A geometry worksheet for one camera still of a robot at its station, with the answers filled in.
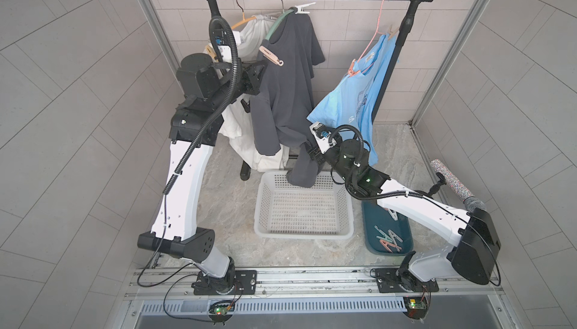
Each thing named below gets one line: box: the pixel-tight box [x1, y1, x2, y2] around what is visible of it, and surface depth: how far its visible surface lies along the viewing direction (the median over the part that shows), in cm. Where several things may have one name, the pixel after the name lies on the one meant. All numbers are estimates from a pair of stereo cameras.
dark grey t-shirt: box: [250, 7, 326, 189], surface depth 70 cm
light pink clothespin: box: [258, 45, 285, 67], surface depth 54 cm
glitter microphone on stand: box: [429, 158, 487, 212], surface depth 69 cm
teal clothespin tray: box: [362, 200, 414, 257], surface depth 80 cm
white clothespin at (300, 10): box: [294, 1, 317, 15], surface depth 66 cm
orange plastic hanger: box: [230, 0, 258, 30], surface depth 65 cm
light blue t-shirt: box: [307, 33, 399, 166], surface depth 74 cm
